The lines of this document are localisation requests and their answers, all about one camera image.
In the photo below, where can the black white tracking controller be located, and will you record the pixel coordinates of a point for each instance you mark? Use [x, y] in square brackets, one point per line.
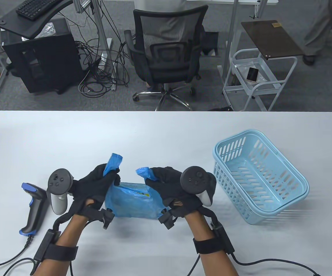
[194, 179]
[58, 178]

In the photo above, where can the black keyboard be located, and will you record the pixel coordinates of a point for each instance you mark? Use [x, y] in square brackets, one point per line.
[36, 7]

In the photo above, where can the person's left forearm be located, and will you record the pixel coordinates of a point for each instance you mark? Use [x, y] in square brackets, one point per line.
[68, 233]

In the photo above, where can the person's right hand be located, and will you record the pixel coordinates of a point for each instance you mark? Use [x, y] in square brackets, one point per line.
[166, 184]

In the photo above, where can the grey metal desk leg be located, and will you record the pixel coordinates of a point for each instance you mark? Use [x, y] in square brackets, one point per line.
[101, 28]
[230, 28]

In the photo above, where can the black keyboard shelf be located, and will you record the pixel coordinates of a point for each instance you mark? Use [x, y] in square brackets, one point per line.
[25, 28]

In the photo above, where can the person's right forearm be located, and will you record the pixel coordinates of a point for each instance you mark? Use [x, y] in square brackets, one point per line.
[206, 230]

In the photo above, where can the dark brown board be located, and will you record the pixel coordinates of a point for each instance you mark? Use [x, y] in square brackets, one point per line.
[272, 40]

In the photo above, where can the clear plastic bag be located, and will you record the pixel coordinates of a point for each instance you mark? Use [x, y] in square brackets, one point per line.
[46, 30]

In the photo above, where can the black blue barcode scanner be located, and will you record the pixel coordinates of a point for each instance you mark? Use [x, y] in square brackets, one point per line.
[36, 207]

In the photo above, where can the black mesh office chair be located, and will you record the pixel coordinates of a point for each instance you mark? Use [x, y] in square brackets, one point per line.
[166, 63]

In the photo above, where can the black wrist sensor box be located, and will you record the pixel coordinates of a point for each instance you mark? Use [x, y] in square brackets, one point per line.
[46, 244]
[223, 238]

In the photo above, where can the white metal cart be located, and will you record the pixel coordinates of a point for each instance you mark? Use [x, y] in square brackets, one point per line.
[284, 58]

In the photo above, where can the blue plastic bag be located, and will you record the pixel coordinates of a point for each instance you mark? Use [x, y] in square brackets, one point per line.
[131, 204]

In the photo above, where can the black open box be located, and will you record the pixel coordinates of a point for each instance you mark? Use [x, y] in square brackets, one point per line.
[210, 43]

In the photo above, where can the black smartphone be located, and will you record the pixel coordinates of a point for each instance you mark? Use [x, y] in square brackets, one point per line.
[252, 74]

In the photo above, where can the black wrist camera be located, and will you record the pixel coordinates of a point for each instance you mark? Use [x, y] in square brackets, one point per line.
[108, 217]
[167, 218]

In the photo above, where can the light blue plastic basket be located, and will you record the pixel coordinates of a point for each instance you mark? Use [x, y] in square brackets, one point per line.
[258, 175]

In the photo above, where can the black computer tower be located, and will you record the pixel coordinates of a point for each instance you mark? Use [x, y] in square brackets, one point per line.
[48, 63]

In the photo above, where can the person's left hand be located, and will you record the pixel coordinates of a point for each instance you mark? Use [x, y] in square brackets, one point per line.
[91, 187]

